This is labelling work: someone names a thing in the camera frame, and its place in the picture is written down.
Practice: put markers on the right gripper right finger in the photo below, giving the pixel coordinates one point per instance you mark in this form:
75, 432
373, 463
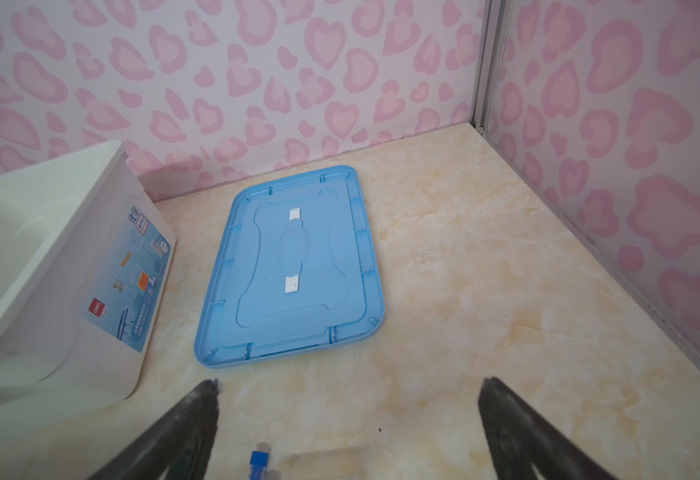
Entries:
523, 444

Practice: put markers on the white plastic storage bin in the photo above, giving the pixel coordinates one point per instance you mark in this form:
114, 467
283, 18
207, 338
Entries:
84, 258

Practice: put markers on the blue plastic bin lid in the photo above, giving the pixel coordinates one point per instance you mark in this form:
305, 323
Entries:
296, 271

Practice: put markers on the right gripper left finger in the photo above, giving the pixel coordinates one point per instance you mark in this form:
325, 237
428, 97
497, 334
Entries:
177, 446

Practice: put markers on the blue capped test tube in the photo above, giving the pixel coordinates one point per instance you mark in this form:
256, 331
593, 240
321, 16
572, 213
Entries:
259, 460

